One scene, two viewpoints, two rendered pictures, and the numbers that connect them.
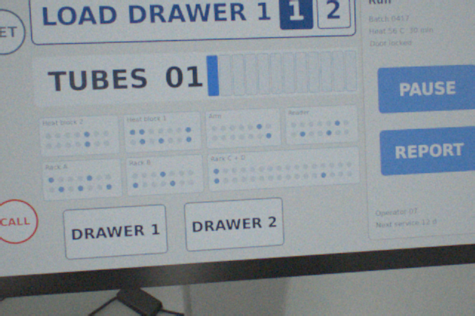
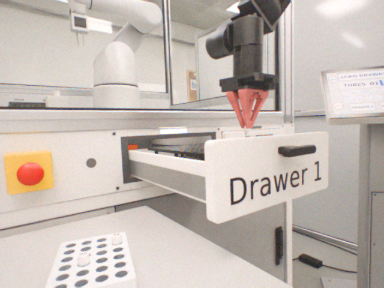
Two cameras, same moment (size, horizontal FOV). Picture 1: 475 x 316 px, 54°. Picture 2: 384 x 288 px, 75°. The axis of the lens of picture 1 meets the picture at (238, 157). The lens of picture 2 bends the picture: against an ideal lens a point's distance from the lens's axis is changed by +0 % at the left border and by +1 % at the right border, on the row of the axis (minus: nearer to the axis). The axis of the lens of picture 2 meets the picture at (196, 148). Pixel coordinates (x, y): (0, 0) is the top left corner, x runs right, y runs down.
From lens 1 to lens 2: 1.14 m
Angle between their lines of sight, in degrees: 42
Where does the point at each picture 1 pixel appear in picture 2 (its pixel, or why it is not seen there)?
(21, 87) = (337, 86)
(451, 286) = not seen: outside the picture
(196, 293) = (372, 159)
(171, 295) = (325, 263)
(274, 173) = not seen: outside the picture
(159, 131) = (369, 91)
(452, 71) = not seen: outside the picture
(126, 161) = (363, 96)
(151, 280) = (373, 115)
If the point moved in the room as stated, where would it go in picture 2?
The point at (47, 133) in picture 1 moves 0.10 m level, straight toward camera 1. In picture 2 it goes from (344, 92) to (360, 89)
